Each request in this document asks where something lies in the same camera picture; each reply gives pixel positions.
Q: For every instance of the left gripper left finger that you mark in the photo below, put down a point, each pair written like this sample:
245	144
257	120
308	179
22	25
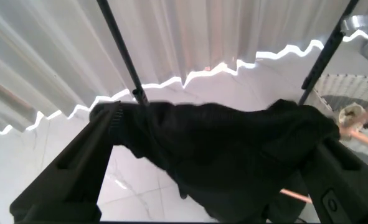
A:
62	196

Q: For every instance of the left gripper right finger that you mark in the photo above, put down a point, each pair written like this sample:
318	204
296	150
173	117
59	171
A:
358	193

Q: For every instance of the pink clothes hanger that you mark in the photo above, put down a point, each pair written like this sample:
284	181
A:
364	141

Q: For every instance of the black garment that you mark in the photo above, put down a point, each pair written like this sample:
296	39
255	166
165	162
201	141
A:
218	149

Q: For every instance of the white laundry basket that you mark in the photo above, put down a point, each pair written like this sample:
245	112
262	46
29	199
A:
342	85

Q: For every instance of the black clothes rack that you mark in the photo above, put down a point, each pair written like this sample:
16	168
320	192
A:
118	40

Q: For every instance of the white curtain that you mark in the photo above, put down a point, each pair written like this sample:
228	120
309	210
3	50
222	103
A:
202	31

